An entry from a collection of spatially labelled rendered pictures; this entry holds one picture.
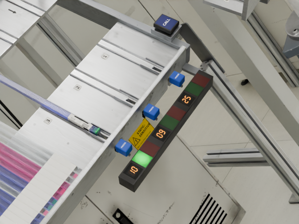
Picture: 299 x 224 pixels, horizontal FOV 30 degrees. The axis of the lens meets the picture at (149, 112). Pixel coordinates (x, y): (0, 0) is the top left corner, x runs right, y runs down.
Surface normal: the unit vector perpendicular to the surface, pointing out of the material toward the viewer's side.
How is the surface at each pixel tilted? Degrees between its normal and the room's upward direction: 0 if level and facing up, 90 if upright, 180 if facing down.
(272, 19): 90
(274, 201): 0
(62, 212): 135
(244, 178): 0
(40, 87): 90
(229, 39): 90
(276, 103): 90
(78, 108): 45
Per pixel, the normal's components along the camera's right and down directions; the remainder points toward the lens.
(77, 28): 0.57, -0.09
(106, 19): -0.54, 0.70
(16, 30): -0.04, -0.56
